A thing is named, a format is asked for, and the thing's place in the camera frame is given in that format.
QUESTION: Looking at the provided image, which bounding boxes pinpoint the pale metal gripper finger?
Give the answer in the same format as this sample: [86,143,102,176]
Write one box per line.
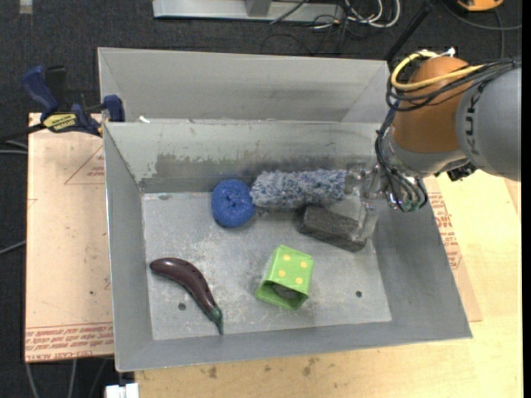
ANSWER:
[357,195,380,242]
[345,163,373,196]

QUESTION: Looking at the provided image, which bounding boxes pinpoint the dark grey rectangular block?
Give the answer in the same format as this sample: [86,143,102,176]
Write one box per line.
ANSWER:
[293,204,371,254]

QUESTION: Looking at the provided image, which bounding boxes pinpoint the grey metal bin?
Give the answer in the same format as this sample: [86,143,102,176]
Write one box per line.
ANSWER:
[97,46,475,373]

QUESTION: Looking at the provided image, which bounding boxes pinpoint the blue and white fluffy cloth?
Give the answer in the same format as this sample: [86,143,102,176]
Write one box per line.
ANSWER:
[248,168,349,214]

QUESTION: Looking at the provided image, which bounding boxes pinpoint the black cylinder on white bracket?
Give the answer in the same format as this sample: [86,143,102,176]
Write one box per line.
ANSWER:
[446,162,477,182]

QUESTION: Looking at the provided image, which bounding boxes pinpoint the purple toy eggplant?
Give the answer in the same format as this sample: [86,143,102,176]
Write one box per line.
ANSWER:
[149,256,226,337]

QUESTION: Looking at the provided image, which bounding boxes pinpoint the brown cardboard board red print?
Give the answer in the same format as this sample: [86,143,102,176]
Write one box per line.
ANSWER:
[23,111,485,365]

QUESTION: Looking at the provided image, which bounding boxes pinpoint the blue round sponge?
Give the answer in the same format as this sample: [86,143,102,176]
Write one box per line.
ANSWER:
[210,177,257,229]

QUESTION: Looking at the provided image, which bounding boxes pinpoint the green cup with yellow dots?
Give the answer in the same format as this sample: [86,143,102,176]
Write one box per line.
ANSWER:
[253,244,314,312]

